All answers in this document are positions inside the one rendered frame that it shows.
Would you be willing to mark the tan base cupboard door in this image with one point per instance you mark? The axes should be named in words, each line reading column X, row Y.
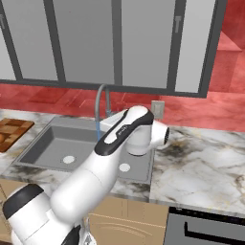
column 4, row 191
column 134, row 223

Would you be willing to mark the blue water stream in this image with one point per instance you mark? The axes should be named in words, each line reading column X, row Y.
column 98, row 132

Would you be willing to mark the grey curved sink faucet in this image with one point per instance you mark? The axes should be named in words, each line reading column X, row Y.
column 97, row 102

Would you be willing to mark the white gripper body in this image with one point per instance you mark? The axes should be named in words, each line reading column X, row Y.
column 110, row 122

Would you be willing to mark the wooden checkered cutting board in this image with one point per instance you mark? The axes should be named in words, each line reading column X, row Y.
column 14, row 130

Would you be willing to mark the orange-brown round food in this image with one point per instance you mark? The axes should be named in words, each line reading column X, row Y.
column 2, row 138

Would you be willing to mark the grey dishwasher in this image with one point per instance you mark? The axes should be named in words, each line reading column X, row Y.
column 207, row 229

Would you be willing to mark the grey dark-framed cupboard door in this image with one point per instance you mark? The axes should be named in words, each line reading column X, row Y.
column 32, row 38
column 197, row 44
column 4, row 57
column 146, row 41
column 86, row 38

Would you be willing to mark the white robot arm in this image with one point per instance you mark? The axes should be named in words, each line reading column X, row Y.
column 95, row 172

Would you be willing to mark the beige wall outlet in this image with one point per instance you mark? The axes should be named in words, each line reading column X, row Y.
column 157, row 109

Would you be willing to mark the grey sink basin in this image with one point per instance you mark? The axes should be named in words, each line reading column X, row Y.
column 60, row 140

